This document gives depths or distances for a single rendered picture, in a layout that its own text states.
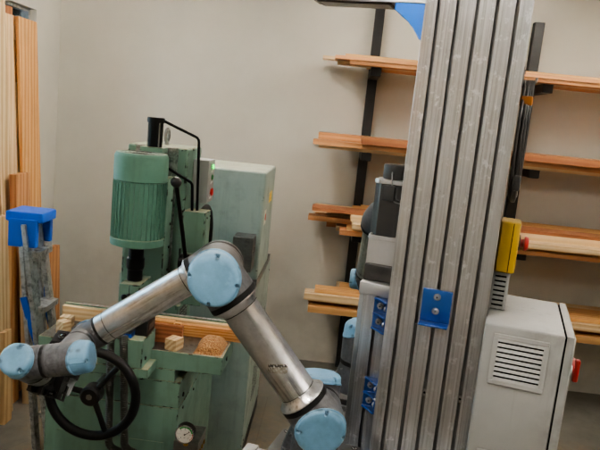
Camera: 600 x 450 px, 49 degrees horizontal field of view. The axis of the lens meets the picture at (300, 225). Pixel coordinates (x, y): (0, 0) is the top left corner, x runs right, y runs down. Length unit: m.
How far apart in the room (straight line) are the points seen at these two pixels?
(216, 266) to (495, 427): 0.80
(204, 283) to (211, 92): 3.14
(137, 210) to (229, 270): 0.81
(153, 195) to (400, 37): 2.63
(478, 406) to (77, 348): 0.96
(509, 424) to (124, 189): 1.32
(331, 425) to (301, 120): 3.10
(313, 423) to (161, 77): 3.36
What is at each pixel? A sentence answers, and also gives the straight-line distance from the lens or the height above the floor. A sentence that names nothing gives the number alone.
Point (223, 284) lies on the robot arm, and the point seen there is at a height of 1.31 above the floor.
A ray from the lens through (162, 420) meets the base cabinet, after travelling 2.25.
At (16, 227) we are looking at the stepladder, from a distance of 3.02.
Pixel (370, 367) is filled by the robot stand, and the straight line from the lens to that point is 1.86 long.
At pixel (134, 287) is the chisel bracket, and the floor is 1.06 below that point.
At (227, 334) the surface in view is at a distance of 2.26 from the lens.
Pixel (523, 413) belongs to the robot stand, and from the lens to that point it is 1.73.
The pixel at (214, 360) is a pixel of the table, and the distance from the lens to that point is 2.13.
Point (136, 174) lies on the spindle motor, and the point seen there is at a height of 1.44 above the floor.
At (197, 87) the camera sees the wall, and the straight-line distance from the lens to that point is 4.49.
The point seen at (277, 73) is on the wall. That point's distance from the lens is 4.41.
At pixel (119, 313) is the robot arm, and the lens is 1.64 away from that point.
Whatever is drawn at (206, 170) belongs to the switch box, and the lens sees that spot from 2.45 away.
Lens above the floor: 1.67
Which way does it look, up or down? 9 degrees down
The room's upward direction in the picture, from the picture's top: 6 degrees clockwise
